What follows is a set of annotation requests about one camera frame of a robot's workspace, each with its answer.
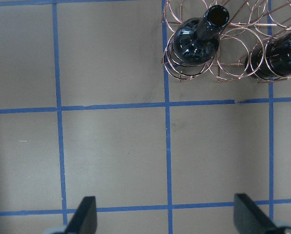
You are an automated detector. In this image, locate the copper wire wine basket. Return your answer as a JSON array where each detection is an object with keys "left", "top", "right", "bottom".
[{"left": 162, "top": 0, "right": 291, "bottom": 83}]

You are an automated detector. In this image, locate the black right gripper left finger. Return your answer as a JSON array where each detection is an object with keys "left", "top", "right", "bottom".
[{"left": 64, "top": 196, "right": 97, "bottom": 234}]

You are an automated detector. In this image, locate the dark wine bottle in basket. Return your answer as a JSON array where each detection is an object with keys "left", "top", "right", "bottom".
[{"left": 172, "top": 5, "right": 229, "bottom": 66}]

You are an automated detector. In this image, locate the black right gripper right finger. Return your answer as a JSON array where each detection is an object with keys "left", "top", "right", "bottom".
[{"left": 234, "top": 194, "right": 277, "bottom": 234}]

